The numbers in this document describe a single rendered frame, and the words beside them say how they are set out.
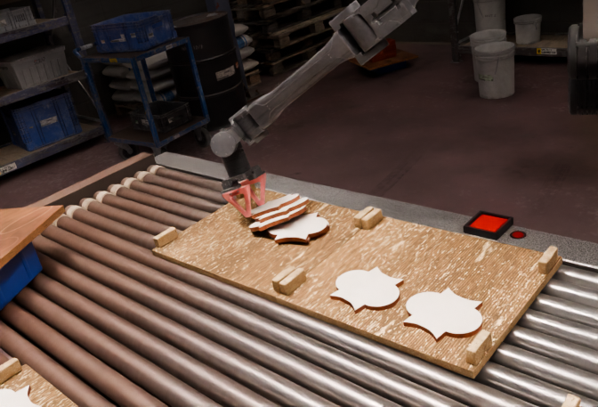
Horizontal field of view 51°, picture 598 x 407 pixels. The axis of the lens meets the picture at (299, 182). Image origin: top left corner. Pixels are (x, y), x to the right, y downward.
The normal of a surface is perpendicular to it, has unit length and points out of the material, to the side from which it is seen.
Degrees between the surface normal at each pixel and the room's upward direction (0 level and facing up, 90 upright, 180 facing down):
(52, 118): 90
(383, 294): 0
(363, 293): 0
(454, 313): 0
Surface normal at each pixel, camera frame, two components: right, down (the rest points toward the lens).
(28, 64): 0.79, 0.22
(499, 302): -0.18, -0.90
